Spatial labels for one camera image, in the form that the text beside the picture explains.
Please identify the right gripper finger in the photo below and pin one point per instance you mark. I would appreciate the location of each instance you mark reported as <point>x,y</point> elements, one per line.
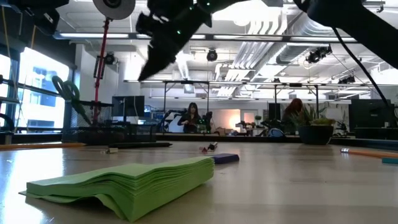
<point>158,63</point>

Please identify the black marker pen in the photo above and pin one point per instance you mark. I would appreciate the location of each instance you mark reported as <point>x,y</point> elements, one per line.
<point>140,145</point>

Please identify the small red clip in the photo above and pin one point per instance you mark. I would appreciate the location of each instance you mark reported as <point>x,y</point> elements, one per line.
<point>204,150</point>

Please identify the small black clip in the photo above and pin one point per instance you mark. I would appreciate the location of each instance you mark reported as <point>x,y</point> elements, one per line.
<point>213,146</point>

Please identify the small pale clip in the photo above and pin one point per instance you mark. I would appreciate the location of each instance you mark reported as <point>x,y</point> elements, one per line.
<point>111,151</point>

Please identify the purple eraser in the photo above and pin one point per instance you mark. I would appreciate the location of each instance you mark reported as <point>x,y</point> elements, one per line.
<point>225,158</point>

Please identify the green sticky note pad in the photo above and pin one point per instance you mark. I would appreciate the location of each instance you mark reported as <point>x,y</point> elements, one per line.
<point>140,183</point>

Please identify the orange pencil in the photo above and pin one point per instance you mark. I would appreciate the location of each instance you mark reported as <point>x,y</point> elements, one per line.
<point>370,152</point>
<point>40,145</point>

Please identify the teal eraser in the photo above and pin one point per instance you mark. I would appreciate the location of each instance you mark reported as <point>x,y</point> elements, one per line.
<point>390,160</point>

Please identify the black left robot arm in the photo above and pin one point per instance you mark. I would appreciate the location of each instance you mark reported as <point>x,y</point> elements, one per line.
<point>40,15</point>

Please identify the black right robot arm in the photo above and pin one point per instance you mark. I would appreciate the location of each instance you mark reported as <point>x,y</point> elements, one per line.
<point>357,21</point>

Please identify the black background robot arm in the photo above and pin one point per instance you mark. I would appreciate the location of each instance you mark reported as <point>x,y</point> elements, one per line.
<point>207,119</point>
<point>168,116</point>

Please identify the black mesh desk organizer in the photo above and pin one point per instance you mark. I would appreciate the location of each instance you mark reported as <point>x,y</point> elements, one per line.
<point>105,135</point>

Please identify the red vertical pole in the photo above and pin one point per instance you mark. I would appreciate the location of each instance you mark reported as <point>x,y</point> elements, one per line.
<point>101,62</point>

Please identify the person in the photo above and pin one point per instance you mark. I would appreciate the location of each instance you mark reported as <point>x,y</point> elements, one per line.
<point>190,119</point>
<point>292,110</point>

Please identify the small background plant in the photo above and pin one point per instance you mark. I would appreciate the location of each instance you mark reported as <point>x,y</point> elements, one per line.
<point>258,118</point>

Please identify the blue round object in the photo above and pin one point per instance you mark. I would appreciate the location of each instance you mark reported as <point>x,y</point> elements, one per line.
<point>275,133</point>

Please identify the potted plant in dark pot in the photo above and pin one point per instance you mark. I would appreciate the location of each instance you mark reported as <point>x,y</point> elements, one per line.
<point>315,134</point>

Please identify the large black computer monitor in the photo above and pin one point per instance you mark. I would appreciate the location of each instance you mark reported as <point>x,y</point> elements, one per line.
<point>371,113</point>

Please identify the black metal frame stand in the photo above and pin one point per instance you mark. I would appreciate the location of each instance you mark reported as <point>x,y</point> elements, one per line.
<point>295,84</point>
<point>186,82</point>

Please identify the black ceiling camera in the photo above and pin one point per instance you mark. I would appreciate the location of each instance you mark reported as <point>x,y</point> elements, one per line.
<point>346,80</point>
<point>318,54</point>
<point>212,55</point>
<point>109,58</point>

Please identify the round grey overhead camera mount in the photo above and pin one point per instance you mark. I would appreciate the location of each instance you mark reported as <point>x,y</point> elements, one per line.
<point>115,9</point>

